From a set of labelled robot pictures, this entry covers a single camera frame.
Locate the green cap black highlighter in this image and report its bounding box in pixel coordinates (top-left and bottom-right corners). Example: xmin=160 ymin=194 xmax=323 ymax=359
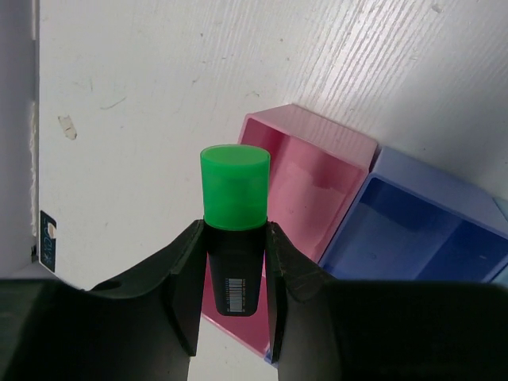
xmin=200 ymin=144 xmax=271 ymax=317

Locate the left corner table sticker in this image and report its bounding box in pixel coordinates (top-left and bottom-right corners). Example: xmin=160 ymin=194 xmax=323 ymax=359
xmin=39 ymin=210 xmax=57 ymax=272

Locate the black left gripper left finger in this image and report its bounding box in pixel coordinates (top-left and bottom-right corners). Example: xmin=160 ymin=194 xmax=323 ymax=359
xmin=1 ymin=220 xmax=206 ymax=380

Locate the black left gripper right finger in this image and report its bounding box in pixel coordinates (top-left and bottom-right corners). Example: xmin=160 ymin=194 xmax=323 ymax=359
xmin=266 ymin=222 xmax=507 ymax=380

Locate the pink blue tiered organizer box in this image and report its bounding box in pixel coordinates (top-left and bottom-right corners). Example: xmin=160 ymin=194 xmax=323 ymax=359
xmin=200 ymin=103 xmax=508 ymax=366

